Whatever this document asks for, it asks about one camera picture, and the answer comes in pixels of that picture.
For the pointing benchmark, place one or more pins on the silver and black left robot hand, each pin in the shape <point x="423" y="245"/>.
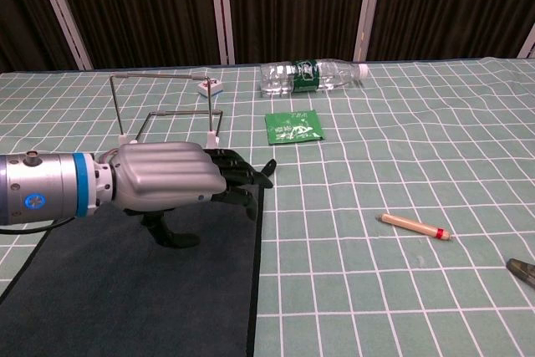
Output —
<point x="167" y="173"/>

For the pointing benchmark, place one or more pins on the white mahjong tile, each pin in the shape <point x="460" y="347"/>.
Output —
<point x="211" y="88"/>

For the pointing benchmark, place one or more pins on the grey correction tape dispenser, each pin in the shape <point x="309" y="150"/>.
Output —
<point x="524" y="273"/>

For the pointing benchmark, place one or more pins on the silver and lilac left robot arm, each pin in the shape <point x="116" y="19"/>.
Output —
<point x="46" y="185"/>

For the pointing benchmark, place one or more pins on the white partition post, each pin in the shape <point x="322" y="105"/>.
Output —
<point x="221" y="10"/>
<point x="530" y="43"/>
<point x="62" y="10"/>
<point x="368" y="6"/>

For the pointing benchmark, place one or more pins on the dark blue fabric pouch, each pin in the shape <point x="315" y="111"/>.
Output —
<point x="125" y="290"/>

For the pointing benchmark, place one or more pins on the green foil packet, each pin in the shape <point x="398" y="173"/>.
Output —
<point x="292" y="127"/>

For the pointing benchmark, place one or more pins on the clear plastic water bottle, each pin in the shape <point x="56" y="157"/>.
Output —
<point x="309" y="77"/>

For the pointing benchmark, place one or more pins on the dark pleated curtain backdrop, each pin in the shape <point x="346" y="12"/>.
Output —
<point x="146" y="6"/>

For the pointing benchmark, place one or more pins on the green checked tablecloth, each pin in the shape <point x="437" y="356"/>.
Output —
<point x="376" y="156"/>

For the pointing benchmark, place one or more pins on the wooden stick with red band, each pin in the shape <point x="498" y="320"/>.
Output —
<point x="409" y="225"/>

